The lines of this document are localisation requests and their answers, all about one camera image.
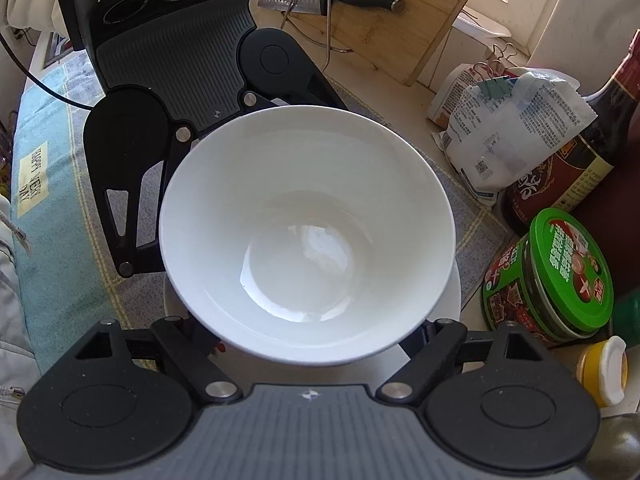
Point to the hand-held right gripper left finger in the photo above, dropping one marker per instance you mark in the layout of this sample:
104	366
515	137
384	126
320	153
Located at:
185	350

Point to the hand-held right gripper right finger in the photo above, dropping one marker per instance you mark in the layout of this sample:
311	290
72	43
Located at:
430	355

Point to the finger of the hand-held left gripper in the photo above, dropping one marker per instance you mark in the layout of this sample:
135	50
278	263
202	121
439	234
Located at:
150	230
320	92

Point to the white fruit print plate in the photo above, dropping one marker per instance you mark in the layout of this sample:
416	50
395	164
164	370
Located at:
175	300

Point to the white floral bowl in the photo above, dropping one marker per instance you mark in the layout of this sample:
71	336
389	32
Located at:
300	240

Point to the bamboo cutting board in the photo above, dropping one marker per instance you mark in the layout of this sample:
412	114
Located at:
400	35

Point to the orange white packet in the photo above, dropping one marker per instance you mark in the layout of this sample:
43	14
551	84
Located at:
450	95

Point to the green lid jar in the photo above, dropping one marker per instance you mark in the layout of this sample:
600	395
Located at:
570	270

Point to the teal binder clip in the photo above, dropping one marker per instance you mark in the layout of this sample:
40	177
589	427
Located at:
492	91

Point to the white plastic tray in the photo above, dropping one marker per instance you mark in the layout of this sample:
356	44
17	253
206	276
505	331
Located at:
480	27

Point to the yellow lid jar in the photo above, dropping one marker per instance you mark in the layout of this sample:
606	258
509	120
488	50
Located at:
605	370

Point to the white printed bag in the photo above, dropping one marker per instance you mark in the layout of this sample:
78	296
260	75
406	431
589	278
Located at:
520	130

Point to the dark olive bottle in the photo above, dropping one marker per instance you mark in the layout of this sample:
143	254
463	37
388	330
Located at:
617	445

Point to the dark soy sauce bottle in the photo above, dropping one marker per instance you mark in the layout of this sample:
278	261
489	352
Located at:
575	170

